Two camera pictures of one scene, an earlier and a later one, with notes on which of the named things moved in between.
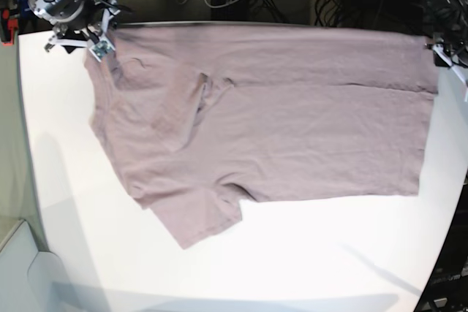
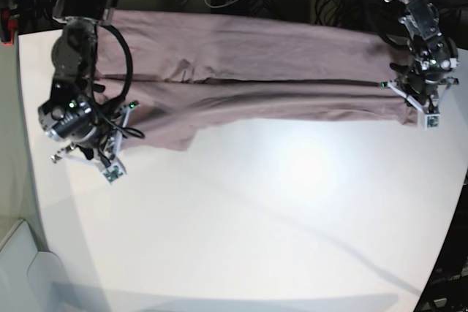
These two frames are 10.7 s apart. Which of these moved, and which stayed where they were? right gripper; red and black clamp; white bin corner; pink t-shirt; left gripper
Moved: pink t-shirt; left gripper; right gripper
Stayed: white bin corner; red and black clamp
